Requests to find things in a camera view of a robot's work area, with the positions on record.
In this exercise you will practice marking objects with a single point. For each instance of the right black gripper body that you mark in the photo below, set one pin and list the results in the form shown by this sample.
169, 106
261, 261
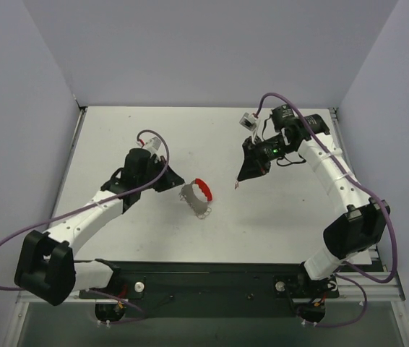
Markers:
256, 159

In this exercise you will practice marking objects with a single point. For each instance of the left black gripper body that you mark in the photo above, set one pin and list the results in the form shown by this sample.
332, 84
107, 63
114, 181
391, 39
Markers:
162, 174

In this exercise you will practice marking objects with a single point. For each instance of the metal chain keyring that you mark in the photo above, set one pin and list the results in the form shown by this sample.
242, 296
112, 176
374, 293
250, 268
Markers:
201, 208

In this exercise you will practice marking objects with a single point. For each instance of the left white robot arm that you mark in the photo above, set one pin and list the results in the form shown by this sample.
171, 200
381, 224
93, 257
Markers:
47, 267

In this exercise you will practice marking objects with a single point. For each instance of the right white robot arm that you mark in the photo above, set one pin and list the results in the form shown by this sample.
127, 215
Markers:
360, 221

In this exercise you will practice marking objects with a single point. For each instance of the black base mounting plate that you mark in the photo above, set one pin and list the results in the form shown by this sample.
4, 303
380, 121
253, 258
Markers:
217, 290

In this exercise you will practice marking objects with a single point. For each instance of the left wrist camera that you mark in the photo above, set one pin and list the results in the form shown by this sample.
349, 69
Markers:
152, 145

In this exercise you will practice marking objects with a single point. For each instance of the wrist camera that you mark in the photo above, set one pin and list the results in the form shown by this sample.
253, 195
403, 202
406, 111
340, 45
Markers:
250, 122
152, 145

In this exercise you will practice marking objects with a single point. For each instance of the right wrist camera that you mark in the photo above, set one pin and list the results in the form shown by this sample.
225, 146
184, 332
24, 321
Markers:
250, 122

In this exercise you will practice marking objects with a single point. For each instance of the aluminium frame rail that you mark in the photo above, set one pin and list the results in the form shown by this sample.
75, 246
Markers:
352, 285

